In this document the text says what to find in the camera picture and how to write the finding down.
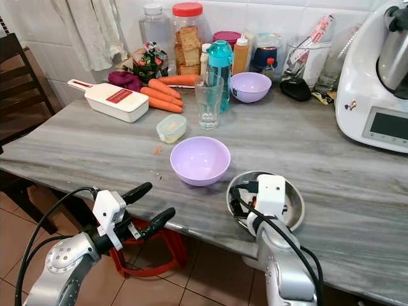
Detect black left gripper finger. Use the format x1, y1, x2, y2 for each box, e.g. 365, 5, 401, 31
121, 182, 154, 205
137, 207, 176, 240

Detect shallow stainless steel bowl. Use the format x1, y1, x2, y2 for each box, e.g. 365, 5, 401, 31
226, 170, 305, 231

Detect plain purple plastic bowl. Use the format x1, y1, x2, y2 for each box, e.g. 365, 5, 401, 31
170, 136, 231, 187

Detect red plastic stool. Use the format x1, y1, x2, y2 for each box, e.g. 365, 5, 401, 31
108, 217, 189, 278

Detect small lidded plastic container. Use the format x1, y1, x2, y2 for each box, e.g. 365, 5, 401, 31
156, 114, 187, 144

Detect white plastic bin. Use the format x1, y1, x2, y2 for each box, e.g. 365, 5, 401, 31
241, 254, 260, 270

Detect clear drinking glass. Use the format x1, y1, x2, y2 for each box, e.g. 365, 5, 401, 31
194, 75, 225, 130

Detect orange carrot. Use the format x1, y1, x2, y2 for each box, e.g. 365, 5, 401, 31
148, 78, 182, 99
140, 87, 184, 107
158, 75, 198, 87
149, 98, 184, 113

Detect white slicer with red label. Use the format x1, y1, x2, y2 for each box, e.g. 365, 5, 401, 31
67, 79, 150, 123

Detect purple bowl with black label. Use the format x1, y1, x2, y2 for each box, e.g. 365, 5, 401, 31
229, 72, 272, 103

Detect black pouch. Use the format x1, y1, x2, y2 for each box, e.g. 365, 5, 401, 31
279, 76, 313, 101

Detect dark purple cloth bundle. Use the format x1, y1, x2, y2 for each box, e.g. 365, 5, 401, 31
107, 71, 142, 92

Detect small yellow black packet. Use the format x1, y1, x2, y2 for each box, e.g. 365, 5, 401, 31
311, 91, 337, 105

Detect small red capped bottle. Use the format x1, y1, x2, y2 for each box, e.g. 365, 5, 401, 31
265, 57, 277, 78

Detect teal plastic water bottle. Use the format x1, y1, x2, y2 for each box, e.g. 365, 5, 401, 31
206, 40, 234, 113

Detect clear plastic utensil pitcher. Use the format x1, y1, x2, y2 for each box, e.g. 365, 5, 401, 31
284, 35, 331, 85

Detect dark floral printed packet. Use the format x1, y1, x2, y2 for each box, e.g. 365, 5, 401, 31
133, 42, 170, 84

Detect orange sauce bottle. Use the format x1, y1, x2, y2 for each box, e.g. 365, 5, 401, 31
233, 36, 249, 74

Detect small white capped bottle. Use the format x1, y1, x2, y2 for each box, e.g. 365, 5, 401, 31
200, 43, 210, 78

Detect dark blue jar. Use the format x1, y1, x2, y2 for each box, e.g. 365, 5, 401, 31
251, 32, 282, 72

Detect white kitchen cooking machine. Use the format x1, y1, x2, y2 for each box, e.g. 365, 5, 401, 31
335, 0, 408, 154

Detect clear glass jug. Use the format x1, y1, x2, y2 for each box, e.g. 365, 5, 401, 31
316, 25, 358, 92

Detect pink lidded container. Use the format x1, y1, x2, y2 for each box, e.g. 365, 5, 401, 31
214, 31, 242, 45

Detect red lidded biscuit jar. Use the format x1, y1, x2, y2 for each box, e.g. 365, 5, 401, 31
172, 2, 205, 77

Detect clear jar with white lid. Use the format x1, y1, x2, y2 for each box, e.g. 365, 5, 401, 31
140, 3, 173, 53

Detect hanging beige towel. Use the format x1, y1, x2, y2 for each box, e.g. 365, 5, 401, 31
51, 0, 127, 71

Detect red and white long packet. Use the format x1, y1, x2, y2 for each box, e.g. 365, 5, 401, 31
292, 14, 336, 64

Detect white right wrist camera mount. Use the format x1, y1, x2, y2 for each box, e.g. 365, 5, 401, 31
255, 175, 286, 217

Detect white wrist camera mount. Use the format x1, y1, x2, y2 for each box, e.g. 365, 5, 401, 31
92, 190, 127, 251
255, 175, 286, 217

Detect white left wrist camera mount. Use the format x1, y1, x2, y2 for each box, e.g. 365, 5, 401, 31
92, 190, 127, 251

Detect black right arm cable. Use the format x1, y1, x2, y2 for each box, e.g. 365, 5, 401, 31
231, 184, 324, 306

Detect long black left arm cable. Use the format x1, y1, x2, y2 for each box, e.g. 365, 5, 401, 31
14, 186, 99, 306

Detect short black left arm cable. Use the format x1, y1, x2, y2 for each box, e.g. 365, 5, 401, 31
20, 235, 64, 300

